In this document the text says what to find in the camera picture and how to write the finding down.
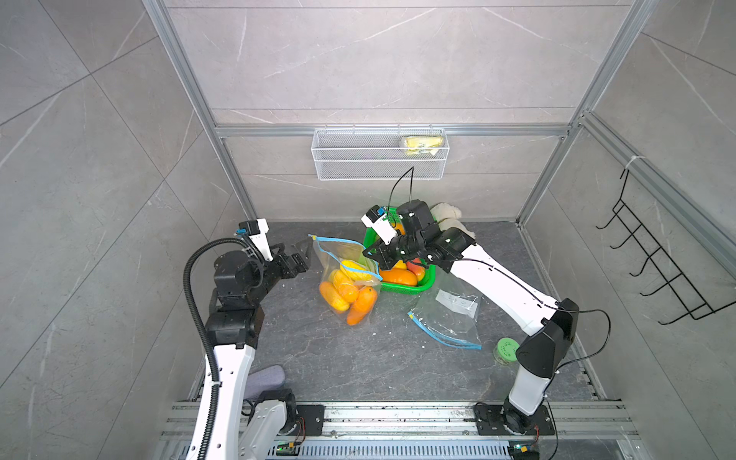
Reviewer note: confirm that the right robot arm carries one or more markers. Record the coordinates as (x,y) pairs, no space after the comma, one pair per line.
(411,233)

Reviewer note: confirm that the red mango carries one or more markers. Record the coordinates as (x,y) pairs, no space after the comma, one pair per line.
(417,269)

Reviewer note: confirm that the clear zip-top bag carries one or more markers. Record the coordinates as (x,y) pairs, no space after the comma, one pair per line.
(344,266)
(448,312)

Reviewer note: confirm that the black wall hook rack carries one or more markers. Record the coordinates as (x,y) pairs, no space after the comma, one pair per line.
(690,302)

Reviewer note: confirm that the green plastic basket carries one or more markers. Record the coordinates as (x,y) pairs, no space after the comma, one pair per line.
(425,284)

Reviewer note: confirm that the orange mango at basket front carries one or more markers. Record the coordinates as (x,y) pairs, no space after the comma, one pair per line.
(399,276)

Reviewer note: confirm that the metal base rail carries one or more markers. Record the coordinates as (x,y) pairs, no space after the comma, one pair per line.
(402,430)

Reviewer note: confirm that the white wire wall basket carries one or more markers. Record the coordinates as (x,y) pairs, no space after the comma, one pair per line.
(346,154)

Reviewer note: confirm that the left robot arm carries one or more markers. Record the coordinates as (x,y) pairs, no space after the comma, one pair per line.
(230,345)

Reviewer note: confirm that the yellow orange mango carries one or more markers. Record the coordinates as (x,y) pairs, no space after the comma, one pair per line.
(330,294)

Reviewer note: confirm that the grey purple cloth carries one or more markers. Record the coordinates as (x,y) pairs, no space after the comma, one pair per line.
(268,379)

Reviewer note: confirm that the yellow sponge in wire basket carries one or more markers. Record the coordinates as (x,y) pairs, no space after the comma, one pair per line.
(422,145)

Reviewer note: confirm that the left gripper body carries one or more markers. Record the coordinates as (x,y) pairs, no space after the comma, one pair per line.
(278,271)

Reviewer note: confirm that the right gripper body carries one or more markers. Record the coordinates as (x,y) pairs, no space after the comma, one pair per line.
(401,249)

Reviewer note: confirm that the green round disc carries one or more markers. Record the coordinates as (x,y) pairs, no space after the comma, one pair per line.
(505,351)

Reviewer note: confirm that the white plush toy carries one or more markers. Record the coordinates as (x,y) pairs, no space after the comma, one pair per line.
(448,216)

